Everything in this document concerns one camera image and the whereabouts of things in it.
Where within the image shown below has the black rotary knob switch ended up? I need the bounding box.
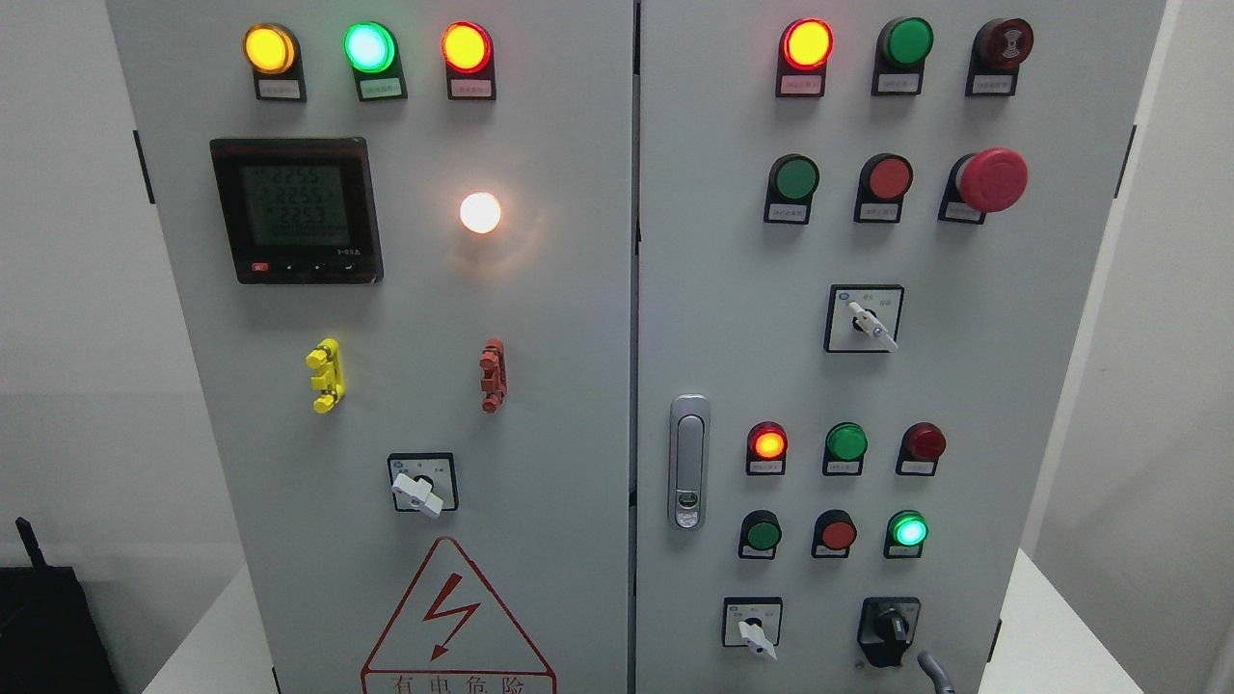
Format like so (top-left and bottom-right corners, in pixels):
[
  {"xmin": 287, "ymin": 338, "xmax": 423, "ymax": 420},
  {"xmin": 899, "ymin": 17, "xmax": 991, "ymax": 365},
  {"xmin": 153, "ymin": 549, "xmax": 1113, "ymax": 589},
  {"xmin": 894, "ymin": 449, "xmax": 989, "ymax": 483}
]
[{"xmin": 856, "ymin": 596, "xmax": 921, "ymax": 668}]

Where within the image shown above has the red terminal block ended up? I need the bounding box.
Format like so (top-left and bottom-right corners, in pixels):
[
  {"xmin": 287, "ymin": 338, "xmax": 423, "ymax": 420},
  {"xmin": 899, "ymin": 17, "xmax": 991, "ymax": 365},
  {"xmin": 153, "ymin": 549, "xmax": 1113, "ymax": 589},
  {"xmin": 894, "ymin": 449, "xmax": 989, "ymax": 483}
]
[{"xmin": 478, "ymin": 338, "xmax": 508, "ymax": 414}]

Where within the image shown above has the red lit lamp middle left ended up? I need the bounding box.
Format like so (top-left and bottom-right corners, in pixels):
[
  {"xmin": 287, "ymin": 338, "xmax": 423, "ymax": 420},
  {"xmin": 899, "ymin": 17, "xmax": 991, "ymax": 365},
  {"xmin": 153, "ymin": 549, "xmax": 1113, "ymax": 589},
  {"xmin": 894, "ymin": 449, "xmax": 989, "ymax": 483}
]
[{"xmin": 745, "ymin": 421, "xmax": 789, "ymax": 477}]

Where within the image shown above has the red lit lamp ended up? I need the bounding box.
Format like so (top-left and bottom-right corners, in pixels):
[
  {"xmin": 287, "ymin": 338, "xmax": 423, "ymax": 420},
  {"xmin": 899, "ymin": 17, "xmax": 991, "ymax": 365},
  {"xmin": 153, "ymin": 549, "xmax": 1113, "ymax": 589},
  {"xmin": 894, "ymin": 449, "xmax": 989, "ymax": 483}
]
[
  {"xmin": 775, "ymin": 17, "xmax": 834, "ymax": 98},
  {"xmin": 745, "ymin": 421, "xmax": 789, "ymax": 477}
]

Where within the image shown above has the white lit indicator lamp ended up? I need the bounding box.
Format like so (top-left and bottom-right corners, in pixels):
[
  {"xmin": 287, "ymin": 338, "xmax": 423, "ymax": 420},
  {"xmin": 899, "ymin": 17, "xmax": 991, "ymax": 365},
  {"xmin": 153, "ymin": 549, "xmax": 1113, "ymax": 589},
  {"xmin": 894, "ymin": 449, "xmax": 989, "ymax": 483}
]
[{"xmin": 459, "ymin": 191, "xmax": 502, "ymax": 233}]

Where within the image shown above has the green push button lower left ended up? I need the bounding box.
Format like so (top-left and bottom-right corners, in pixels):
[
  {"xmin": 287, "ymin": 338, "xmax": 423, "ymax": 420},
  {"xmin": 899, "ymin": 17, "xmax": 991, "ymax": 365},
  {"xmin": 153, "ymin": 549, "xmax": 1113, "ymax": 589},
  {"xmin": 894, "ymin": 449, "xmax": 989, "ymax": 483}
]
[{"xmin": 738, "ymin": 509, "xmax": 784, "ymax": 561}]

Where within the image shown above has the green push button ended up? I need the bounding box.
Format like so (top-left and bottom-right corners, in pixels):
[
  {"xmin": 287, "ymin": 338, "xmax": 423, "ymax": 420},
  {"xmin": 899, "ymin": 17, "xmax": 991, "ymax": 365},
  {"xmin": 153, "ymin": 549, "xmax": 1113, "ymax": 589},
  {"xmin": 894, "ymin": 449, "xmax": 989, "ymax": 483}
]
[
  {"xmin": 884, "ymin": 509, "xmax": 929, "ymax": 559},
  {"xmin": 738, "ymin": 509, "xmax": 784, "ymax": 561},
  {"xmin": 764, "ymin": 153, "xmax": 819, "ymax": 226}
]

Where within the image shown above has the green push button upper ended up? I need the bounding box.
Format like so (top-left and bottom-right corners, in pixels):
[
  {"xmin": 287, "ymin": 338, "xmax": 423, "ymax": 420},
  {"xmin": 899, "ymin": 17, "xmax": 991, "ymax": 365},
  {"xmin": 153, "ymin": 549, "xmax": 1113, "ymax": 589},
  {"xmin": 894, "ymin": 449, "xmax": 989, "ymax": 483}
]
[{"xmin": 764, "ymin": 153, "xmax": 819, "ymax": 226}]

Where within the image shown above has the grey left cabinet door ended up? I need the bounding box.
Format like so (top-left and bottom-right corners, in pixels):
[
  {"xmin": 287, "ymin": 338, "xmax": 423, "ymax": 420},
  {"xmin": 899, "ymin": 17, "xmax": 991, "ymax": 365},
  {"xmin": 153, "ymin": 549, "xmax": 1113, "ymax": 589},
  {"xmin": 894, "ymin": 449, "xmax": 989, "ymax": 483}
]
[{"xmin": 107, "ymin": 1, "xmax": 634, "ymax": 693}]

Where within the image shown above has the grey cabinet door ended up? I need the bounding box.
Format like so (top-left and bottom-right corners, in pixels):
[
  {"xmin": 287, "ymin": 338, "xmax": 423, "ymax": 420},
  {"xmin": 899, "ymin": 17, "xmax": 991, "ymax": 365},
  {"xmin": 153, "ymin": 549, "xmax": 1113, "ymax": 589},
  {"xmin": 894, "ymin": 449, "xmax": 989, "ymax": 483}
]
[
  {"xmin": 631, "ymin": 1, "xmax": 1167, "ymax": 693},
  {"xmin": 107, "ymin": 1, "xmax": 634, "ymax": 693}
]

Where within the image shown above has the green lamp middle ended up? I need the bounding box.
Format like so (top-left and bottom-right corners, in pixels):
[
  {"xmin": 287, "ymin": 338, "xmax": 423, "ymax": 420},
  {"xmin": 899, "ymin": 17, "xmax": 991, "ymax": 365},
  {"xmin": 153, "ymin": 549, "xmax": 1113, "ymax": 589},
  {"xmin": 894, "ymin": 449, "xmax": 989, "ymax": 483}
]
[{"xmin": 821, "ymin": 421, "xmax": 869, "ymax": 477}]

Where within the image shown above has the grey right cabinet door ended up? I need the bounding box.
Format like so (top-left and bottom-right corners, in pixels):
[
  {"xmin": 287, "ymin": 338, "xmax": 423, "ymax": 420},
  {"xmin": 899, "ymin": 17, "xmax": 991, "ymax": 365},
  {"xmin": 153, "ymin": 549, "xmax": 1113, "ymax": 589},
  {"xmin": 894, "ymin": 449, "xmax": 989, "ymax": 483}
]
[{"xmin": 631, "ymin": 1, "xmax": 1167, "ymax": 693}]

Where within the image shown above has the red push button lower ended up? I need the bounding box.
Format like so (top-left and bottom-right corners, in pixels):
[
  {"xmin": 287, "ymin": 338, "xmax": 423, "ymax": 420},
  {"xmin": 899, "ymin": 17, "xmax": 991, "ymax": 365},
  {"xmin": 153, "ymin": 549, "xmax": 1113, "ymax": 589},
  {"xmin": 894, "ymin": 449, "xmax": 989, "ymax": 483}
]
[{"xmin": 811, "ymin": 509, "xmax": 858, "ymax": 559}]

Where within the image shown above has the red push button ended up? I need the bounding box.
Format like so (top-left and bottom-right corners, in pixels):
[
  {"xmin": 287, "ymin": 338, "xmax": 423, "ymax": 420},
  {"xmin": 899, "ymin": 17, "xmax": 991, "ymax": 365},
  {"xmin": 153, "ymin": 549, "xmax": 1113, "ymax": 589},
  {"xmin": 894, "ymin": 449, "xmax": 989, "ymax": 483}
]
[
  {"xmin": 851, "ymin": 152, "xmax": 914, "ymax": 224},
  {"xmin": 811, "ymin": 509, "xmax": 858, "ymax": 559}
]

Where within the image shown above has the yellow terminal block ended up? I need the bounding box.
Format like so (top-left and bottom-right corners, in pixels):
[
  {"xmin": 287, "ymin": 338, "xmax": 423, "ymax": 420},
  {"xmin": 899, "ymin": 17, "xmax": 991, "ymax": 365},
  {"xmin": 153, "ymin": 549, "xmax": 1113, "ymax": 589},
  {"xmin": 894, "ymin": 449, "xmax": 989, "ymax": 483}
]
[{"xmin": 305, "ymin": 337, "xmax": 346, "ymax": 414}]

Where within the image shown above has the red push button upper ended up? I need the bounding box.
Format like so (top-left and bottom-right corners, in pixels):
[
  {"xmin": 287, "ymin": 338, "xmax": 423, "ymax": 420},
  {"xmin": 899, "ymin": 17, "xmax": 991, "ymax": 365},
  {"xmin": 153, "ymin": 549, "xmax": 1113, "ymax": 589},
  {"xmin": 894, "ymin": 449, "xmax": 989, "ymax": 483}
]
[{"xmin": 851, "ymin": 152, "xmax": 914, "ymax": 224}]

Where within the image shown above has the red lamp middle right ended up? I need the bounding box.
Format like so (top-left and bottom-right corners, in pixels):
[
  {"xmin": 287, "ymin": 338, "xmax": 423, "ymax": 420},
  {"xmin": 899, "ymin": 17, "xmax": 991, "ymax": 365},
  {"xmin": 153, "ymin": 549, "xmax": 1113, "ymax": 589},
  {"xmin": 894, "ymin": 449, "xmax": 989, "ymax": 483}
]
[{"xmin": 896, "ymin": 422, "xmax": 946, "ymax": 477}]

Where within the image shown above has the red high voltage warning sticker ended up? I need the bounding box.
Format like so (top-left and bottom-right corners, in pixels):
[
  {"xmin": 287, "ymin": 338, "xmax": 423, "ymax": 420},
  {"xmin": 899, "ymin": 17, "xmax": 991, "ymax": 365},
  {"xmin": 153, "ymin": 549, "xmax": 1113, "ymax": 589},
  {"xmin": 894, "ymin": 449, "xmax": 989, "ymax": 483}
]
[{"xmin": 362, "ymin": 536, "xmax": 558, "ymax": 693}]

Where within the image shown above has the red lit lamp left door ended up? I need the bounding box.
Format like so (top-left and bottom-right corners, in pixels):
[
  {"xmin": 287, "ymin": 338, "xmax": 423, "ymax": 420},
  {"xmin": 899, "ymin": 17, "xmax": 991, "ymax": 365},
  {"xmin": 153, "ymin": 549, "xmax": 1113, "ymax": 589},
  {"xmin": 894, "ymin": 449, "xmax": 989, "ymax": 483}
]
[{"xmin": 441, "ymin": 21, "xmax": 496, "ymax": 100}]

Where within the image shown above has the green push button lower right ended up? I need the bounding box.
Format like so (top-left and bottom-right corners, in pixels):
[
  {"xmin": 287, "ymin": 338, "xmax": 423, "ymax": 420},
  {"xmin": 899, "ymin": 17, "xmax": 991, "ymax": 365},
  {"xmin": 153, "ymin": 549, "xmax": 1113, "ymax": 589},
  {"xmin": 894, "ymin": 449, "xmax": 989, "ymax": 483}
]
[{"xmin": 884, "ymin": 509, "xmax": 929, "ymax": 559}]

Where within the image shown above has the black digital power meter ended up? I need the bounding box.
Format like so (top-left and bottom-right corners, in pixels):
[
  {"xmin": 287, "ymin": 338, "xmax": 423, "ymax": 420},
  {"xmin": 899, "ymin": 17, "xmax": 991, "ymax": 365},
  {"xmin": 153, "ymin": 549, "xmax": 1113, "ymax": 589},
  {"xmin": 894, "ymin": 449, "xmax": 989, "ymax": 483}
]
[{"xmin": 210, "ymin": 137, "xmax": 384, "ymax": 284}]

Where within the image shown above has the red lit lamp right top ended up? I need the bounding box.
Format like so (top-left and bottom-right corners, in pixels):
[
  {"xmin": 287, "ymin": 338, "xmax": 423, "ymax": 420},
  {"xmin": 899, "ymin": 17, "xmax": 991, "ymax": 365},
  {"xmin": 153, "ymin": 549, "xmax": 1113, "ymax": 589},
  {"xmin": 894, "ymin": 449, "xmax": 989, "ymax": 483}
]
[{"xmin": 775, "ymin": 17, "xmax": 834, "ymax": 98}]

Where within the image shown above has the green lit indicator lamp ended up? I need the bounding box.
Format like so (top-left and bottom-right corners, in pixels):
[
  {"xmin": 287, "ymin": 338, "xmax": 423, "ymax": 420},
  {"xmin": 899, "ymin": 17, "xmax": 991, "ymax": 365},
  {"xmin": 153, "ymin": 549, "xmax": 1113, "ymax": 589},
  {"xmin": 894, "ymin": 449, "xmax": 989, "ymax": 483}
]
[{"xmin": 342, "ymin": 21, "xmax": 407, "ymax": 102}]

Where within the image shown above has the red emergency stop button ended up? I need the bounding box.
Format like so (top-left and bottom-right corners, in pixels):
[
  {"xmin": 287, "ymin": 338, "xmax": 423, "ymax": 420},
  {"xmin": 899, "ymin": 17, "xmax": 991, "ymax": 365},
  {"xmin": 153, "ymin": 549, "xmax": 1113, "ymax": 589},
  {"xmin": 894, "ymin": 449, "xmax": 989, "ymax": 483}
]
[{"xmin": 938, "ymin": 147, "xmax": 1030, "ymax": 225}]

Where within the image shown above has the green lamp right top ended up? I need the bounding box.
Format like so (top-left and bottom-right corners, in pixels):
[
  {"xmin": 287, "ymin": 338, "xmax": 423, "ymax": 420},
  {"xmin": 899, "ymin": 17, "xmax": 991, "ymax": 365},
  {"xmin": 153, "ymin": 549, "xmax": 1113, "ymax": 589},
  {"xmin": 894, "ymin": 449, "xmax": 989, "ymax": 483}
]
[{"xmin": 870, "ymin": 16, "xmax": 934, "ymax": 96}]

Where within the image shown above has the yellow indicator lamp top left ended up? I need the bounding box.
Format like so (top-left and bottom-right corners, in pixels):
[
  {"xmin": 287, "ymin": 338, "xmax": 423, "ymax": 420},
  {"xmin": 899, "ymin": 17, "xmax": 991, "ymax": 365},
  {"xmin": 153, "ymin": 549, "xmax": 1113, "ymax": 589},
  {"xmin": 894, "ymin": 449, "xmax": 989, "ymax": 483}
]
[{"xmin": 243, "ymin": 23, "xmax": 306, "ymax": 102}]

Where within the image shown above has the dark red buzzer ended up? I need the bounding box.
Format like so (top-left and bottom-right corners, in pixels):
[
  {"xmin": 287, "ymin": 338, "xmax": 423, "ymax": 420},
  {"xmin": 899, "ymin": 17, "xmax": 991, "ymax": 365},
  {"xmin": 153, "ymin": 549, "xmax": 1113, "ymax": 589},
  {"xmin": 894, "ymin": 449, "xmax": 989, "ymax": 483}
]
[{"xmin": 965, "ymin": 17, "xmax": 1034, "ymax": 98}]

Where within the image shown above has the black box with antenna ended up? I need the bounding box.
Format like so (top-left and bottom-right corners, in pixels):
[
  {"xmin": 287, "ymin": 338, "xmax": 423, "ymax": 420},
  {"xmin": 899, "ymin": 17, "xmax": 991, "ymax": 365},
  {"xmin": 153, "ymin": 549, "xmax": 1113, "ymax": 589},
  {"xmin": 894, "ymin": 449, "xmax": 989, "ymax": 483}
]
[{"xmin": 1, "ymin": 517, "xmax": 120, "ymax": 693}]

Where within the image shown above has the silver door handle lock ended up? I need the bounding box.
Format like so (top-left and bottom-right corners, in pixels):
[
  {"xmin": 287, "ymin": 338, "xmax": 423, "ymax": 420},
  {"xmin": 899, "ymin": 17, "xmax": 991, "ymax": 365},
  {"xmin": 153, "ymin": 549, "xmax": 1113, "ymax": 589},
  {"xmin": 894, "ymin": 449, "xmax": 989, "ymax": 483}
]
[{"xmin": 668, "ymin": 394, "xmax": 711, "ymax": 530}]

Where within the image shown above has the white selector switch left door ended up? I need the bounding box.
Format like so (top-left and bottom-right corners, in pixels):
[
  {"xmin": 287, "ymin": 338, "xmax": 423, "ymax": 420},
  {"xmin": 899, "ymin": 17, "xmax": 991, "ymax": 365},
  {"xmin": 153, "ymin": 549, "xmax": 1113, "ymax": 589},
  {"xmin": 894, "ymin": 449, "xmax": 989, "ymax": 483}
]
[{"xmin": 387, "ymin": 452, "xmax": 459, "ymax": 519}]

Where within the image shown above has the white selector switch upper right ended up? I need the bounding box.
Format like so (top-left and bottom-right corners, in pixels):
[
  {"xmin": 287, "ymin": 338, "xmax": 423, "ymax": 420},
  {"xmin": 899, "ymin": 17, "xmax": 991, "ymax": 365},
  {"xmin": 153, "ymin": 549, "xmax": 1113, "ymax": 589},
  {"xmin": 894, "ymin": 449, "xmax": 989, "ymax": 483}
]
[{"xmin": 824, "ymin": 284, "xmax": 906, "ymax": 353}]

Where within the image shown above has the white selector switch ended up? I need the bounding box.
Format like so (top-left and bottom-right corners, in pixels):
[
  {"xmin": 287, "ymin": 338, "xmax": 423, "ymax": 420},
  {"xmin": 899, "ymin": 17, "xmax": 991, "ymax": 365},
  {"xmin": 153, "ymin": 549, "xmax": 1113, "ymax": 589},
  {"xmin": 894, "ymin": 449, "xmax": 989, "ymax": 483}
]
[
  {"xmin": 721, "ymin": 596, "xmax": 784, "ymax": 662},
  {"xmin": 824, "ymin": 284, "xmax": 906, "ymax": 353}
]

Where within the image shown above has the white selector switch lower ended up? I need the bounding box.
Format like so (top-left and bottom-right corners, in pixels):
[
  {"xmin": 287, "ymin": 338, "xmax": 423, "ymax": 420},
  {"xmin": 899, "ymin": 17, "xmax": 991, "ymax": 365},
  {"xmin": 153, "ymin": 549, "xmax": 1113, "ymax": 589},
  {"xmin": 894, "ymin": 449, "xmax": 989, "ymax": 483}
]
[{"xmin": 721, "ymin": 596, "xmax": 784, "ymax": 662}]

